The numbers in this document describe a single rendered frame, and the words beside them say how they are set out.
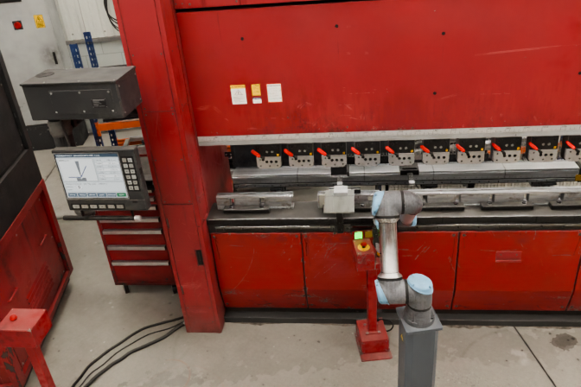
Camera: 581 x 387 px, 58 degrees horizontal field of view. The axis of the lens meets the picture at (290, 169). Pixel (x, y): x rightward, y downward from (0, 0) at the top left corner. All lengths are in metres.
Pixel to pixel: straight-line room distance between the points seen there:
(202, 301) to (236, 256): 0.40
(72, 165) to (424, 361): 2.03
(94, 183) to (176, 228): 0.69
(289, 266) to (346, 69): 1.35
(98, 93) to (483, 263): 2.45
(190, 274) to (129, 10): 1.68
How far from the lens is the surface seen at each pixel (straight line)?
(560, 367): 3.75
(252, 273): 3.57
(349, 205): 3.13
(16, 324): 3.15
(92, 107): 2.73
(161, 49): 2.89
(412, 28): 2.93
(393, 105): 3.05
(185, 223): 3.31
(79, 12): 7.25
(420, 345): 2.74
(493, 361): 3.67
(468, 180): 3.64
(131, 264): 4.12
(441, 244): 3.39
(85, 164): 2.87
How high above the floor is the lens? 2.62
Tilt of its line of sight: 27 degrees down
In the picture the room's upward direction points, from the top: 5 degrees counter-clockwise
